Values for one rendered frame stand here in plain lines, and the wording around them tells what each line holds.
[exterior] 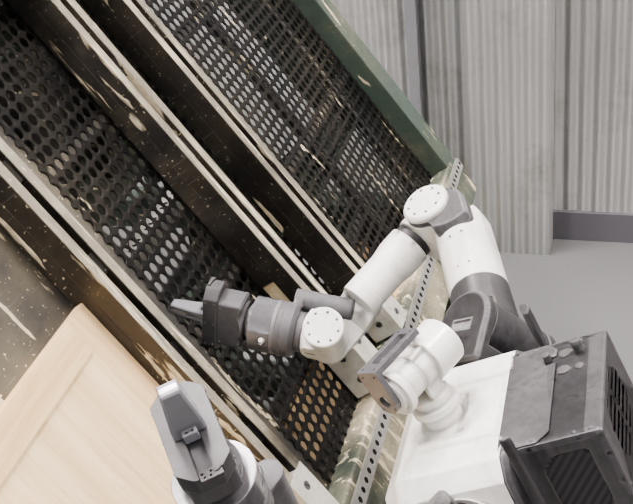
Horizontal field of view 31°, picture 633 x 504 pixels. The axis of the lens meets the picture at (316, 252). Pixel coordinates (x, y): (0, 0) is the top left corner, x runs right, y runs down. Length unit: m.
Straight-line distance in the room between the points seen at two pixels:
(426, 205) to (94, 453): 0.63
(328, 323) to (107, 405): 0.36
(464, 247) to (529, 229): 2.64
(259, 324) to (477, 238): 0.37
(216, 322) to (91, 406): 0.27
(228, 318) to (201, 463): 0.78
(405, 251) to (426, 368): 0.46
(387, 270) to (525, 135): 2.41
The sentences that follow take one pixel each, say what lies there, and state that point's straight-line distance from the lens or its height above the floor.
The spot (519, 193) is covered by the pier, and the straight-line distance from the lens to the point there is 4.27.
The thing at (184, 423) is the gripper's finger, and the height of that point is 1.60.
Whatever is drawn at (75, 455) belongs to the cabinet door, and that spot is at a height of 1.26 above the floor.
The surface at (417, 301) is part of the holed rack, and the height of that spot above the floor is 0.89.
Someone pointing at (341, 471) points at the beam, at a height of 0.89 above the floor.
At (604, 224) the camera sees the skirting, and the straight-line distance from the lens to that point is 4.45.
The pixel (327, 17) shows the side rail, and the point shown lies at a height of 1.32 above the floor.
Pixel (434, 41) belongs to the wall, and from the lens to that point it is 4.24.
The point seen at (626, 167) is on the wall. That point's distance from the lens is 4.35.
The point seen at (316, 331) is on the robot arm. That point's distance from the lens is 1.75.
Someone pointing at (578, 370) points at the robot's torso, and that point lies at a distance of 1.41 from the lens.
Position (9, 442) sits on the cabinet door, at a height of 1.33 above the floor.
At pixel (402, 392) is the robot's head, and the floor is 1.42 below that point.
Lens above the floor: 2.24
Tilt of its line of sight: 30 degrees down
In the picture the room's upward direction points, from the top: 6 degrees counter-clockwise
